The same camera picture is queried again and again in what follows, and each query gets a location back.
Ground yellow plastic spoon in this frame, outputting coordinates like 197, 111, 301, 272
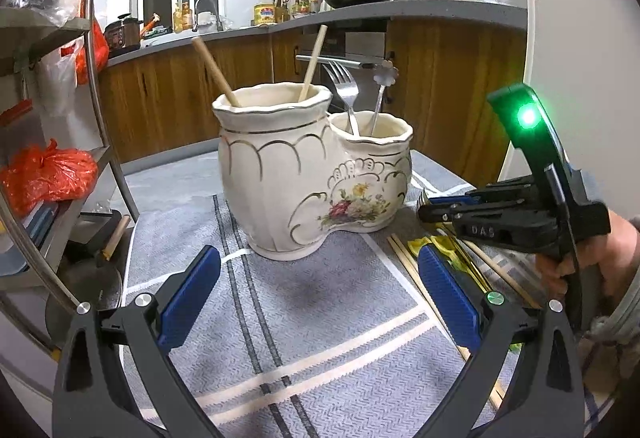
408, 235, 461, 271

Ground silver flower spoon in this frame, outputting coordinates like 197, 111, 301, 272
369, 60, 398, 137

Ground silver fork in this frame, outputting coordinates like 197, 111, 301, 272
324, 62, 360, 137

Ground wooden chopstick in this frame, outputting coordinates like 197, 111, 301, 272
463, 241, 540, 309
298, 25, 328, 102
387, 234, 504, 410
191, 37, 241, 107

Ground gold fork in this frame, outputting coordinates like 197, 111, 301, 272
425, 221, 491, 293

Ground kitchen faucet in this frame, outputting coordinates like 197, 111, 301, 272
193, 0, 224, 31

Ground person right hand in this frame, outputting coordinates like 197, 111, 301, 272
535, 210, 639, 307

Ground wooden base cabinets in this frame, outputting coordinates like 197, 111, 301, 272
96, 16, 528, 191

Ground white ceramic utensil holder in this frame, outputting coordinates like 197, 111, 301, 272
212, 82, 413, 261

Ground grey striped table cloth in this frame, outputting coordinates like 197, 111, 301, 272
124, 153, 466, 437

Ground built-in oven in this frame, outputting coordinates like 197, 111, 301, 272
293, 29, 386, 114

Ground red plastic bag lower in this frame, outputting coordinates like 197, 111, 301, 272
1, 139, 99, 218

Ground steel shelf rack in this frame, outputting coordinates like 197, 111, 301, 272
0, 0, 141, 359

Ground yellow oil bottle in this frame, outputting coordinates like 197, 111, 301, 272
253, 3, 277, 26

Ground red plastic bag hanging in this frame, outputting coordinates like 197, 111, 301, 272
74, 0, 111, 86

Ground rice cooker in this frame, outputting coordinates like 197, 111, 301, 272
104, 13, 141, 57

